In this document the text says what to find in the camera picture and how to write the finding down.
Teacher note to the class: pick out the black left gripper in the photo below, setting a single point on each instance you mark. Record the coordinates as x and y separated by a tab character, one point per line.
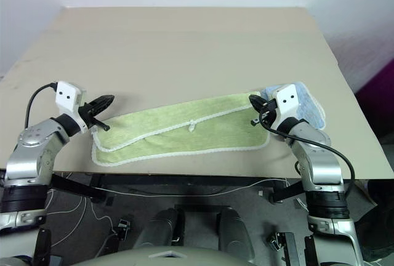
87	115

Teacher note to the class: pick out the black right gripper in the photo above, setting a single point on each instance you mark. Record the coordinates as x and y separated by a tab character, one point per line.
269	112

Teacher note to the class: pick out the green towel with white trim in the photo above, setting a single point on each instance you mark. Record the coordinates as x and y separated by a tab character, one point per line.
184	121

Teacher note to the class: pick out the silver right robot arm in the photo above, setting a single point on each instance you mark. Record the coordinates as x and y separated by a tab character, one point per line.
320	161

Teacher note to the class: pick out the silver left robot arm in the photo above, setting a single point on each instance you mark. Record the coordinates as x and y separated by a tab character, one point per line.
34	152

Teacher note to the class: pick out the light blue cloth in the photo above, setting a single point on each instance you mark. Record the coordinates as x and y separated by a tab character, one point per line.
309	109

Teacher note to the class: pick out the black diagonal table brace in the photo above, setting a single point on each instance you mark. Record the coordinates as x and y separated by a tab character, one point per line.
74	187
287	191

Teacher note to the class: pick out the black table cross beam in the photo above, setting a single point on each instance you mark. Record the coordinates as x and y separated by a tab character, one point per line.
191	180

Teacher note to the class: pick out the black and silver floor clamp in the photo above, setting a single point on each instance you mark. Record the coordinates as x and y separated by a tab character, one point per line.
123	227
281	244

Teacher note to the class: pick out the dark grey rounded shape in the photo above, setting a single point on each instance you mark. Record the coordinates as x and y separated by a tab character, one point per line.
160	226
235	232

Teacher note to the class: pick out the grey robot torso cover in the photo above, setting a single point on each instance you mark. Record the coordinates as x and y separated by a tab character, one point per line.
160	258

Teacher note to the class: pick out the dark bulky floor object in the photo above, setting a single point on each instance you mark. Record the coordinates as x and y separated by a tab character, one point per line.
380	216

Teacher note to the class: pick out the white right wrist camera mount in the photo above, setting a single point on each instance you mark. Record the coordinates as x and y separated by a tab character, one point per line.
287	103

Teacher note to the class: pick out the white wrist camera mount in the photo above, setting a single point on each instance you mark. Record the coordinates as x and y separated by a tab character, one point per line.
68	95
287	103

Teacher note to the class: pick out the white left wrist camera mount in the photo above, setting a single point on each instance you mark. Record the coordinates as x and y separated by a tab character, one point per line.
68	95

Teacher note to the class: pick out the black upright floor bracket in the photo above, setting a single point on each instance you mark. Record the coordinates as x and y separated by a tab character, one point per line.
42	246
311	250

